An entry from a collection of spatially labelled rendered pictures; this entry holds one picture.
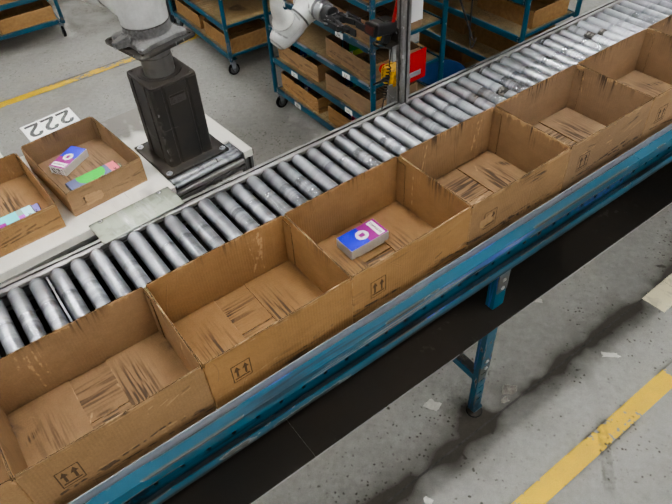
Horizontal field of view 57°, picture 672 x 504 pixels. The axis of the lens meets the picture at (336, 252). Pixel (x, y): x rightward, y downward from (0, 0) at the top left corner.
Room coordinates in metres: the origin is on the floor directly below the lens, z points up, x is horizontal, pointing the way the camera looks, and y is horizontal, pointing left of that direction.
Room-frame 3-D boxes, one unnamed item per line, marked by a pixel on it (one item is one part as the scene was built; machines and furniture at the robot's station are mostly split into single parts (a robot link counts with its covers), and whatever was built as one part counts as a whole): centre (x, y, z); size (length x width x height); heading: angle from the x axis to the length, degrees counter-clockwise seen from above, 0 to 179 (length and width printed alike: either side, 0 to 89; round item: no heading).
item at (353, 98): (2.97, -0.24, 0.39); 0.40 x 0.30 x 0.10; 34
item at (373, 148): (1.84, -0.23, 0.72); 0.52 x 0.05 x 0.05; 34
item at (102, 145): (1.86, 0.88, 0.80); 0.38 x 0.28 x 0.10; 39
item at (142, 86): (1.97, 0.55, 0.91); 0.26 x 0.26 x 0.33; 37
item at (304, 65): (3.37, 0.02, 0.39); 0.40 x 0.30 x 0.10; 34
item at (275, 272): (0.99, 0.21, 0.96); 0.39 x 0.29 x 0.17; 124
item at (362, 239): (1.26, -0.08, 0.90); 0.13 x 0.07 x 0.04; 124
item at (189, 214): (1.44, 0.36, 0.72); 0.52 x 0.05 x 0.05; 34
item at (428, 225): (1.21, -0.11, 0.96); 0.39 x 0.29 x 0.17; 124
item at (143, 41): (1.97, 0.57, 1.23); 0.22 x 0.18 x 0.06; 134
